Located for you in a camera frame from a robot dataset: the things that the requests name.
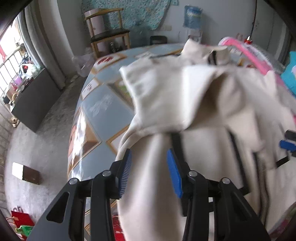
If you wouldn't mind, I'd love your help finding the grey curtain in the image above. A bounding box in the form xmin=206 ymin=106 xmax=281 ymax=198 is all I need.
xmin=16 ymin=1 xmax=66 ymax=90

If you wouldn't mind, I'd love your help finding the cream zip-up jacket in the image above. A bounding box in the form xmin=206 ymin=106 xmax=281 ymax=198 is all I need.
xmin=116 ymin=40 xmax=295 ymax=240

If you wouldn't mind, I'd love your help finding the pink floral blanket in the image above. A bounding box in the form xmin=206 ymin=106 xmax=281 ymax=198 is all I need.
xmin=218 ymin=37 xmax=294 ymax=96

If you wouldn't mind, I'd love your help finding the dark low cabinet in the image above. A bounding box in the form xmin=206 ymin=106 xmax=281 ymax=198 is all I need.
xmin=11 ymin=69 xmax=61 ymax=133

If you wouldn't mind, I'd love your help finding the wooden chair black seat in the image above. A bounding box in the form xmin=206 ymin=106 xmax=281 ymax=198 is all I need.
xmin=84 ymin=8 xmax=130 ymax=58

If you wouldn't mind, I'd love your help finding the blue water jug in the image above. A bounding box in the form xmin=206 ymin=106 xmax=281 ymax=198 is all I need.
xmin=183 ymin=5 xmax=203 ymax=29

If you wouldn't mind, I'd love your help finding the teal floral hanging cloth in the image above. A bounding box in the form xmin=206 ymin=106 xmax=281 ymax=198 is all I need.
xmin=81 ymin=0 xmax=179 ymax=30

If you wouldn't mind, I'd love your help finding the pale cylindrical container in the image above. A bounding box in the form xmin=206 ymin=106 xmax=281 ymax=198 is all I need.
xmin=84 ymin=8 xmax=109 ymax=56

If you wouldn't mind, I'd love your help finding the turquoise fabric item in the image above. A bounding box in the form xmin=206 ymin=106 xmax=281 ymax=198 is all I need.
xmin=281 ymin=51 xmax=296 ymax=95

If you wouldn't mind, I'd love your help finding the metal window railing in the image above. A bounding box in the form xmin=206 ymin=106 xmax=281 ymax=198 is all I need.
xmin=1 ymin=46 xmax=24 ymax=96

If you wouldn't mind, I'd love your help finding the black trash bin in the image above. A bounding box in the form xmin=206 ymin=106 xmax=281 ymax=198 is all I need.
xmin=149 ymin=36 xmax=168 ymax=45

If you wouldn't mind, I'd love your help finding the empty clear water jug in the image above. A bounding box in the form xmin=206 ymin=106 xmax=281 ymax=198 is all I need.
xmin=130 ymin=22 xmax=150 ymax=48

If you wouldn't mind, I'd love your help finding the cardboard box on floor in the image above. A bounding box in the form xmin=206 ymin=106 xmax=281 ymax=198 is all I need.
xmin=11 ymin=162 xmax=41 ymax=185

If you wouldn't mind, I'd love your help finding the red bag on floor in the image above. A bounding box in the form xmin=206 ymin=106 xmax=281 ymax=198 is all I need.
xmin=11 ymin=206 xmax=35 ymax=240

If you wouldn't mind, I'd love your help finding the white water dispenser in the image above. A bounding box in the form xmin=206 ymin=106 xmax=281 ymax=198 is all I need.
xmin=187 ymin=29 xmax=203 ymax=44

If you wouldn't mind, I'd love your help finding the patterned blue tablecloth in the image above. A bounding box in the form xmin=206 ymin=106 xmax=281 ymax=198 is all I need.
xmin=67 ymin=43 xmax=258 ymax=241

